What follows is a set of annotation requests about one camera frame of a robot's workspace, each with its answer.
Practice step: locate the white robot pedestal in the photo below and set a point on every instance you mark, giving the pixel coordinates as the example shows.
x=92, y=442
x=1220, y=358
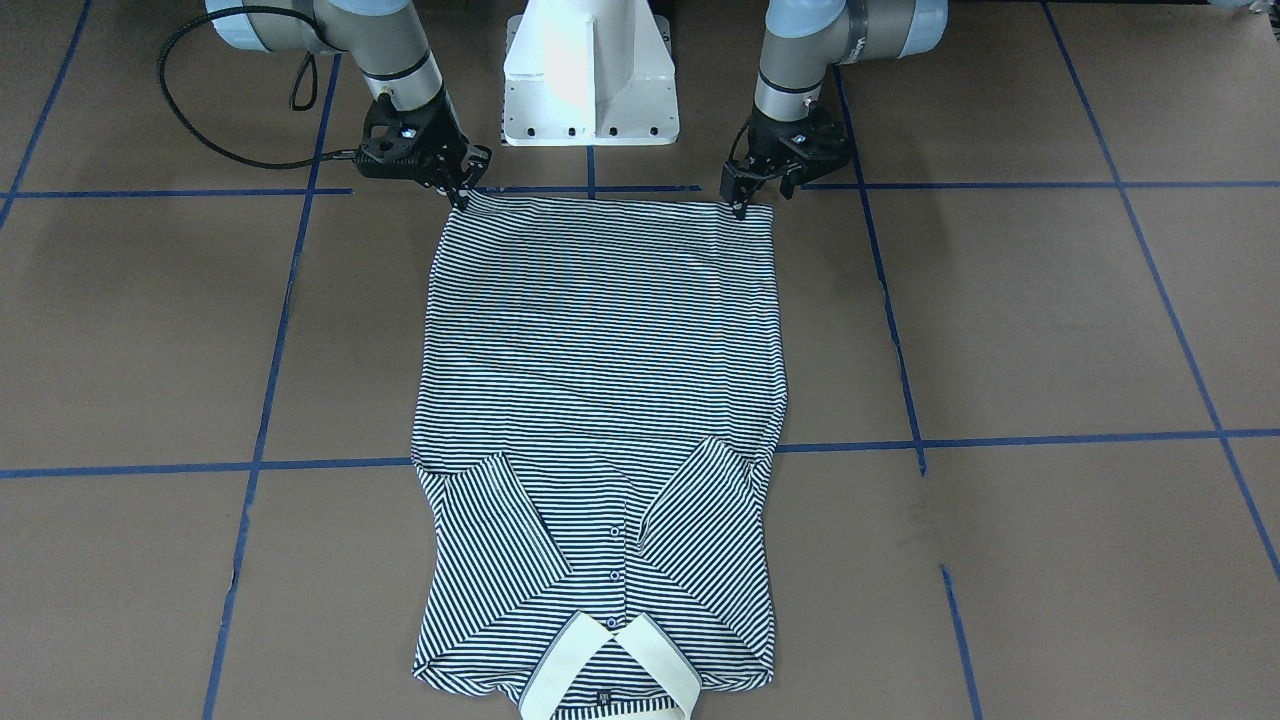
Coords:
x=589, y=73

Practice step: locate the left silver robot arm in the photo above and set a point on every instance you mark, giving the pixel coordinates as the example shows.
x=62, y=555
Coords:
x=803, y=39

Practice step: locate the striped polo shirt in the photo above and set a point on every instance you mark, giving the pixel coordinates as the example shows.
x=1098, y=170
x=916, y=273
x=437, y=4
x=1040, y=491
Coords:
x=602, y=392

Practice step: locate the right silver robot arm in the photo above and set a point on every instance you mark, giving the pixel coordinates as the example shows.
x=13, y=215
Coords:
x=384, y=39

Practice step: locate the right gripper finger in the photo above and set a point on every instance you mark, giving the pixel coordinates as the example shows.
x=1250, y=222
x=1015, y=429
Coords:
x=459, y=193

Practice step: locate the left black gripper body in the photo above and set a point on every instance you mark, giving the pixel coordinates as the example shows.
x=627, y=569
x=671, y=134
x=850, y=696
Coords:
x=770, y=146

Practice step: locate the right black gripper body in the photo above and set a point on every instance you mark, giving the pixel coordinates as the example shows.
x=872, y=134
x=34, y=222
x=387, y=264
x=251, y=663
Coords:
x=444, y=133

